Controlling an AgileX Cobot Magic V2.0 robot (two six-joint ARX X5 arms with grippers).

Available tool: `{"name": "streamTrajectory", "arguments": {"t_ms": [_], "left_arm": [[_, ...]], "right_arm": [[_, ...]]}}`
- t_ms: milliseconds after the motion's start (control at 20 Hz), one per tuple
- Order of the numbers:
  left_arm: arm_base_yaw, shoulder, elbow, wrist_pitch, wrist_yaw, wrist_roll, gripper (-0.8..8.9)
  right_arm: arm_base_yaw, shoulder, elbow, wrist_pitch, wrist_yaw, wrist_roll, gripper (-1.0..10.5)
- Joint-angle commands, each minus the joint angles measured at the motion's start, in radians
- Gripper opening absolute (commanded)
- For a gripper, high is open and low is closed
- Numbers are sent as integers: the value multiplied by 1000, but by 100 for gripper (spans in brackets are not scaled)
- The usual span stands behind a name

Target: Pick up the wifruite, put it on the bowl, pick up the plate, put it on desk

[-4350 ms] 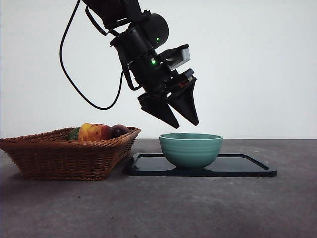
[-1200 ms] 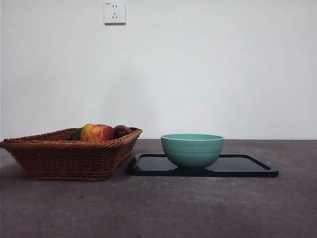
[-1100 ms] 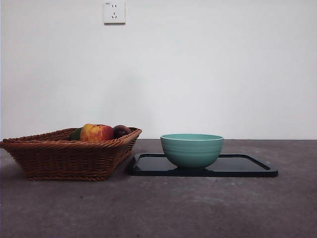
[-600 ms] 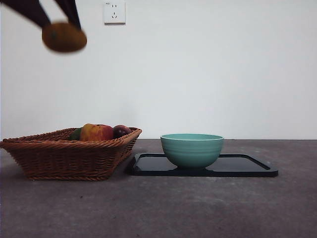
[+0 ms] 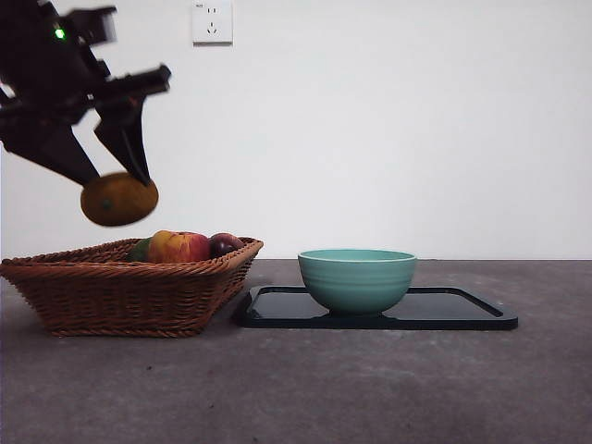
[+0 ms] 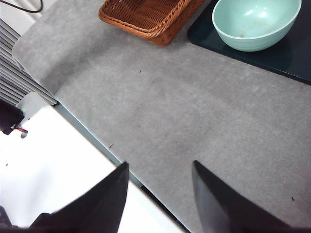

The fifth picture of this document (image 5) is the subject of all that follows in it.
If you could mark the orange brown fruit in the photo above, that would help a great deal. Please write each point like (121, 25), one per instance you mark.
(118, 201)

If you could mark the green fruit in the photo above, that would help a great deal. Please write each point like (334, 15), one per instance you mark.
(139, 252)

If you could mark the teal ribbed bowl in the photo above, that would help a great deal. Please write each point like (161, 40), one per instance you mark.
(356, 287)

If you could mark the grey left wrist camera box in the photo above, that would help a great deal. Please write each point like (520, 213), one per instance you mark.
(90, 25)

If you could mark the black rectangular tray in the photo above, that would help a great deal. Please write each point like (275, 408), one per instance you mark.
(287, 314)

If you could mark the brown wicker basket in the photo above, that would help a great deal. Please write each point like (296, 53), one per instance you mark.
(120, 296)

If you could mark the red yellow apple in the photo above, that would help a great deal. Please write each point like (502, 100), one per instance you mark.
(178, 247)

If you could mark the white wall power socket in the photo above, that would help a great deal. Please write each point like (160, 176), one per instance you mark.
(213, 23)

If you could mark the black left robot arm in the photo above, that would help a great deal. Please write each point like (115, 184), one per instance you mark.
(28, 55)

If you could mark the dark red plum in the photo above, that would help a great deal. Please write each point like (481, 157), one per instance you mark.
(224, 244)

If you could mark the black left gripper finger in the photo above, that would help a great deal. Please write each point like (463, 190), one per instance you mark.
(51, 150)
(125, 134)

